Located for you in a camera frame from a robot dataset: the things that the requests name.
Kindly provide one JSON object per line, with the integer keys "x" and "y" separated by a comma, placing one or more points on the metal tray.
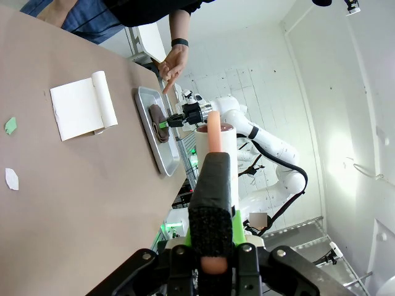
{"x": 163, "y": 157}

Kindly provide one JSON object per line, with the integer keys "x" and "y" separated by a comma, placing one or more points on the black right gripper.
{"x": 192, "y": 114}

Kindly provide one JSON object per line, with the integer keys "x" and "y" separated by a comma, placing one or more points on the blue jeans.
{"x": 92, "y": 21}

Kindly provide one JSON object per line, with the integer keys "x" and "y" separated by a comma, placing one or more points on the person's left forearm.
{"x": 179, "y": 24}

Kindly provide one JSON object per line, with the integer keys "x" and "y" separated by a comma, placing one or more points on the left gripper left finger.
{"x": 148, "y": 274}

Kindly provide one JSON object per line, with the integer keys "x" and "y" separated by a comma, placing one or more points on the person in black sweater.
{"x": 139, "y": 12}

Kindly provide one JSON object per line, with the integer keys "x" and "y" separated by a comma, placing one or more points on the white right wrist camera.
{"x": 188, "y": 97}

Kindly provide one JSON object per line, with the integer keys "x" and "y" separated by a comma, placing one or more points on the folded white paper sheet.
{"x": 77, "y": 108}

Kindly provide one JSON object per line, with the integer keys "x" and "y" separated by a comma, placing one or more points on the white ceiling camera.
{"x": 353, "y": 7}

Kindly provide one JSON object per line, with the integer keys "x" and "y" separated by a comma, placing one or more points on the green paper scrap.
{"x": 10, "y": 125}

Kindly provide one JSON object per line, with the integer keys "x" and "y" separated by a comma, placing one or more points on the white paper scrap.
{"x": 11, "y": 179}

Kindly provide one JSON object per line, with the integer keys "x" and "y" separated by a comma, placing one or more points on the black wristwatch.
{"x": 180, "y": 42}

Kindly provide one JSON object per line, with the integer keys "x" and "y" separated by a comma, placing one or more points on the brown cloth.
{"x": 157, "y": 115}

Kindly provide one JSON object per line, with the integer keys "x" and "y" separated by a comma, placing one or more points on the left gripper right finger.
{"x": 277, "y": 274}

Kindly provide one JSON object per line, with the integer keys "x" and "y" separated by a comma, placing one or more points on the seated person in black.
{"x": 257, "y": 221}

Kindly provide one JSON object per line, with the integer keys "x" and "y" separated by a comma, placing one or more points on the person's left hand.
{"x": 177, "y": 61}

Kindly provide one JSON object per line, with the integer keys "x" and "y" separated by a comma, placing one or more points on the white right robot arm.
{"x": 271, "y": 145}

